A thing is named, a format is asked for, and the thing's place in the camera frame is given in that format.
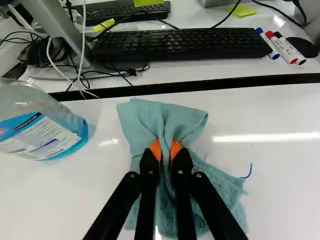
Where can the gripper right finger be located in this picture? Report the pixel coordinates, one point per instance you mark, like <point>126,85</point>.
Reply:
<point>182,170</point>

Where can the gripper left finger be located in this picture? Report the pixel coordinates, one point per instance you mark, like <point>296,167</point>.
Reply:
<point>147,170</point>

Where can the green towel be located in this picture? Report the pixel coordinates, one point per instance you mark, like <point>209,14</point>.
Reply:
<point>145,120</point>

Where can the white table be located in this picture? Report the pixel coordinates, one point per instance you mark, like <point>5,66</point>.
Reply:
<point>275,175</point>

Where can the white desk with black edge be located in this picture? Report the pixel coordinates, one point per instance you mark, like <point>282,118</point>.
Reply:
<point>225,70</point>

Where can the clear bottle with blue liquid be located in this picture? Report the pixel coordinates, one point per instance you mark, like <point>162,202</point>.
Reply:
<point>37,125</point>

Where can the large black keyboard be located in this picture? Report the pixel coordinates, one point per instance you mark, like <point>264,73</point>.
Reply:
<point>175,45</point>

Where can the yellow sticky note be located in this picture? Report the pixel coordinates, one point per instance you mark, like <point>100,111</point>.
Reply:
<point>103,24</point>

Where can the blue marker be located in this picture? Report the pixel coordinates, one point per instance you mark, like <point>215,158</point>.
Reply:
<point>267,43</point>

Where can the red marker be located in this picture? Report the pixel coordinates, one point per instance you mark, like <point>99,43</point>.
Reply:
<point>280,46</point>

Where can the black keyboard with sticky note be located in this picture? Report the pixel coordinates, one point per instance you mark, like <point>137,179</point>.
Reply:
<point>125,12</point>

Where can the silver monitor stand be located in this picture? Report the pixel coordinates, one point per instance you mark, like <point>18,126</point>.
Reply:
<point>62,32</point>

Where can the black marker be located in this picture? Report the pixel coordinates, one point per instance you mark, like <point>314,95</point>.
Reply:
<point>290,48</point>

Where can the yellow sticky note pad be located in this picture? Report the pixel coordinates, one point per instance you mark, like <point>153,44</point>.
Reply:
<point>241,11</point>

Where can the black computer mouse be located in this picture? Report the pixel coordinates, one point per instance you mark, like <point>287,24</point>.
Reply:
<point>305,47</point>

